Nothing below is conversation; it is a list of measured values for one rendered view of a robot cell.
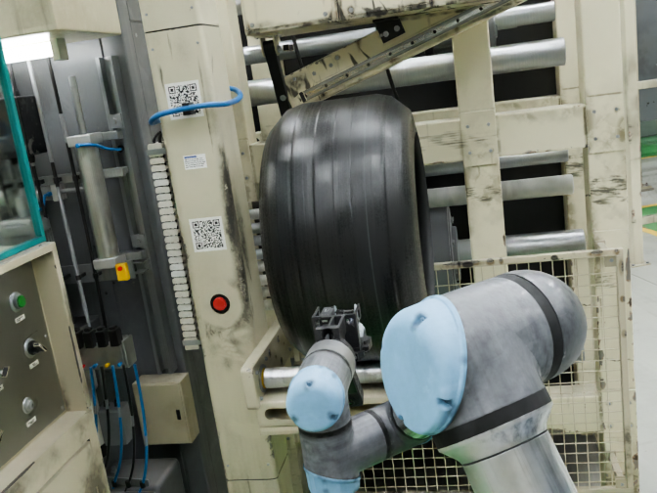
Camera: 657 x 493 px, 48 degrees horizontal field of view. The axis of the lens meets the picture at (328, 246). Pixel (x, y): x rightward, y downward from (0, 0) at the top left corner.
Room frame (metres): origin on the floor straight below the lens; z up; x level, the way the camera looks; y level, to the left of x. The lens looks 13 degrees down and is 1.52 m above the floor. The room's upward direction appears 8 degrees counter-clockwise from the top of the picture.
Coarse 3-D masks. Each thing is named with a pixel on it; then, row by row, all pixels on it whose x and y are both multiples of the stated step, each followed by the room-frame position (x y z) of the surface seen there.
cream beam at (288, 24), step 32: (256, 0) 1.80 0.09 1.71; (288, 0) 1.79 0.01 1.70; (320, 0) 1.77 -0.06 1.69; (352, 0) 1.76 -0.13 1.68; (384, 0) 1.74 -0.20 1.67; (416, 0) 1.73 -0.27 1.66; (448, 0) 1.72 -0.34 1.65; (480, 0) 1.71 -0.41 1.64; (256, 32) 1.81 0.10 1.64; (288, 32) 1.92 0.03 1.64
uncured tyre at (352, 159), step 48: (384, 96) 1.55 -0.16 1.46; (288, 144) 1.43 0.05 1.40; (336, 144) 1.40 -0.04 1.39; (384, 144) 1.38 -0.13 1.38; (288, 192) 1.36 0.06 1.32; (336, 192) 1.34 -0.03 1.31; (384, 192) 1.32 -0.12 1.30; (288, 240) 1.33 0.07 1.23; (336, 240) 1.31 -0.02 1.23; (384, 240) 1.30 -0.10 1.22; (288, 288) 1.33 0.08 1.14; (336, 288) 1.31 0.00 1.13; (384, 288) 1.30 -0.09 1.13; (432, 288) 1.66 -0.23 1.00; (288, 336) 1.42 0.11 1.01
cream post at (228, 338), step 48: (144, 0) 1.58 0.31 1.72; (192, 0) 1.56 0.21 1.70; (192, 48) 1.57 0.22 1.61; (192, 144) 1.57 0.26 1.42; (192, 192) 1.58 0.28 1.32; (240, 192) 1.63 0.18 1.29; (192, 240) 1.58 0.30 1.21; (240, 240) 1.58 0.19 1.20; (192, 288) 1.59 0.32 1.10; (240, 288) 1.56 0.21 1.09; (240, 336) 1.57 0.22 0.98; (240, 384) 1.57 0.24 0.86; (240, 432) 1.57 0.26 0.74; (240, 480) 1.58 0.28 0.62; (288, 480) 1.65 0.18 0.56
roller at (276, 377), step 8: (264, 368) 1.51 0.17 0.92; (272, 368) 1.49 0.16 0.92; (280, 368) 1.49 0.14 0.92; (288, 368) 1.48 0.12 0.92; (296, 368) 1.48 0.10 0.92; (360, 368) 1.44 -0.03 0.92; (368, 368) 1.44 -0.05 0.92; (376, 368) 1.43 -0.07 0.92; (264, 376) 1.48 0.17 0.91; (272, 376) 1.48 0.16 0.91; (280, 376) 1.47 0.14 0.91; (288, 376) 1.47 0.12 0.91; (360, 376) 1.43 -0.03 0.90; (368, 376) 1.43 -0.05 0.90; (376, 376) 1.43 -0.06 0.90; (264, 384) 1.49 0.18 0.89; (272, 384) 1.47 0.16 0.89; (280, 384) 1.47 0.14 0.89; (288, 384) 1.47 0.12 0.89
